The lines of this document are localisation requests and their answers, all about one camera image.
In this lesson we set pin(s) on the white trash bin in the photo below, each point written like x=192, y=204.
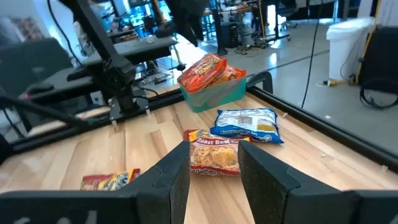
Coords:
x=345, y=49

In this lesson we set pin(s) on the dark grey desk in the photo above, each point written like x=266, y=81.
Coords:
x=133, y=49

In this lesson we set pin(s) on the black aluminium table frame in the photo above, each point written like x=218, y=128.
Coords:
x=342, y=137

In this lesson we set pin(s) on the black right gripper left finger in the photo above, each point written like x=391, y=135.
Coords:
x=124, y=205

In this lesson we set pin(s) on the black computer tower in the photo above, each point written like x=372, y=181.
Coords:
x=230, y=34

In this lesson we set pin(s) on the black equipment case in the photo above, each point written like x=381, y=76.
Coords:
x=382, y=56

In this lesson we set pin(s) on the black frame clamp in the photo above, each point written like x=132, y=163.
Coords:
x=262, y=74

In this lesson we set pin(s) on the teal plastic bin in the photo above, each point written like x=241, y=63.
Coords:
x=214, y=96

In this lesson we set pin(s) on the blue Maruchan soy noodle pack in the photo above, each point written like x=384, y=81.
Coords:
x=245, y=123

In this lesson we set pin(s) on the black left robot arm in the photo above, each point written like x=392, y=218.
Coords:
x=109, y=62

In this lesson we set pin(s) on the grey office chair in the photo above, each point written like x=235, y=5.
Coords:
x=31, y=65

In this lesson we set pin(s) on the red Maruchan beef noodle pack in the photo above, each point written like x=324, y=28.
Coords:
x=109, y=181
x=214, y=155

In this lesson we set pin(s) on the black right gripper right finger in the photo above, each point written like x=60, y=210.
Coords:
x=295, y=205

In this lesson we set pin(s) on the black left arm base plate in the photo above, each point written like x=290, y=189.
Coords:
x=113, y=109

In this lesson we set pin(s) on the orange Maruchan chicken noodle pack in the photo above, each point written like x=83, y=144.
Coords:
x=234, y=74
x=202, y=73

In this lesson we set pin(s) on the black power adapter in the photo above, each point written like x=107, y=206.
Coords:
x=40, y=88

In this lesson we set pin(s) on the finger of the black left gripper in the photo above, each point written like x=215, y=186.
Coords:
x=196, y=35

